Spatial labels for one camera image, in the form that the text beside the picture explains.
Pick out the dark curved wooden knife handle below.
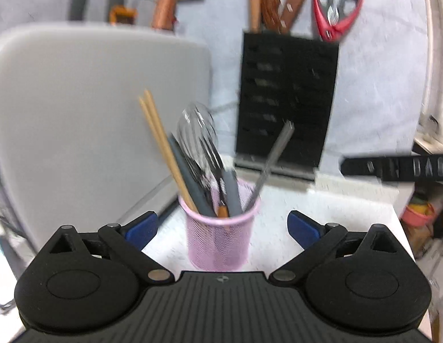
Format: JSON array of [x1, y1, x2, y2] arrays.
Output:
[[260, 0, 282, 33]]

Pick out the metal spoon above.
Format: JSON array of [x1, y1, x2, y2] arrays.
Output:
[[248, 121, 295, 208]]

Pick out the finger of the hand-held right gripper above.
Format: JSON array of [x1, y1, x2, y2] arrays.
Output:
[[341, 153, 443, 184]]

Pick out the wire whisk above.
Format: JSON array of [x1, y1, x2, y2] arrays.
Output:
[[177, 103, 241, 217]]

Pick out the black slotted knife block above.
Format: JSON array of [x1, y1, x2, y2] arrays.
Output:
[[235, 31, 340, 181]]

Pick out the red kitchen scissors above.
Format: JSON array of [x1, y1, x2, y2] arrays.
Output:
[[312, 0, 364, 42]]

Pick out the stack of coloured bowls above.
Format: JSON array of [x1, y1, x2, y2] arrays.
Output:
[[402, 200, 436, 226]]

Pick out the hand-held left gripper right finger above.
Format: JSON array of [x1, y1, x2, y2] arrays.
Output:
[[269, 211, 397, 284]]

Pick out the white sink counter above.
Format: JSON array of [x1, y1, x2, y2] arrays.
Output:
[[412, 129, 443, 158]]

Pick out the long grey spatula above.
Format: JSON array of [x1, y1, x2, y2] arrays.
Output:
[[168, 134, 217, 218]]

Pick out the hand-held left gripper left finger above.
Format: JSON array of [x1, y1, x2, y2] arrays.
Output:
[[46, 212, 173, 284]]

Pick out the white countertop appliance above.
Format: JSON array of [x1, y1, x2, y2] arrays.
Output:
[[0, 21, 213, 254]]

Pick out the pink mesh utensil cup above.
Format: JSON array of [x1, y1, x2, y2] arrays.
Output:
[[179, 179, 262, 271]]

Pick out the light wooden rod handle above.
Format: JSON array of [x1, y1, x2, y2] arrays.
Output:
[[249, 0, 264, 33]]

